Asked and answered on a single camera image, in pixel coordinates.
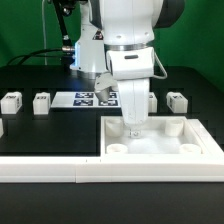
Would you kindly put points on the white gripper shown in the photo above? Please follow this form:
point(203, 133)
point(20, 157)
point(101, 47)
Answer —
point(132, 70)

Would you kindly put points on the white square tabletop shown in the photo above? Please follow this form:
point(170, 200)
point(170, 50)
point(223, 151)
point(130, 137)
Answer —
point(160, 135)

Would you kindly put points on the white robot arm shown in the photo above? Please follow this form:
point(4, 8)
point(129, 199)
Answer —
point(116, 48)

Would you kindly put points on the white base tag plate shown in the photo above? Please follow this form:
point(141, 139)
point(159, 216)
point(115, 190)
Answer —
point(84, 100)

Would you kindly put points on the white L-shaped obstacle wall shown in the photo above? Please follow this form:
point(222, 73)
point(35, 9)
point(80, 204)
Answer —
point(119, 168)

